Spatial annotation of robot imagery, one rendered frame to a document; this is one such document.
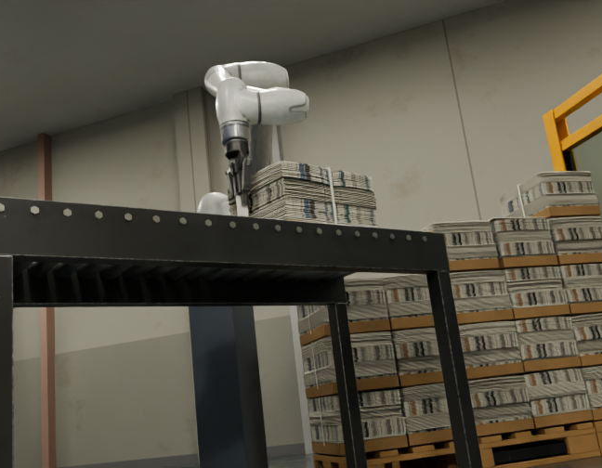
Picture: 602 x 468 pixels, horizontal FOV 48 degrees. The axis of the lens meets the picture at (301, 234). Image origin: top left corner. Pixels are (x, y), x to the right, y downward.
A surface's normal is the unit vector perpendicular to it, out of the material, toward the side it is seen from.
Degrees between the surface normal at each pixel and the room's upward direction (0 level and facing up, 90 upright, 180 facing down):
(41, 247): 90
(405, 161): 90
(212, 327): 90
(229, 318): 90
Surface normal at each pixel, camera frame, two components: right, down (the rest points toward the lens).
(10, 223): 0.57, -0.27
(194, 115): -0.36, -0.20
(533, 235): 0.29, -0.28
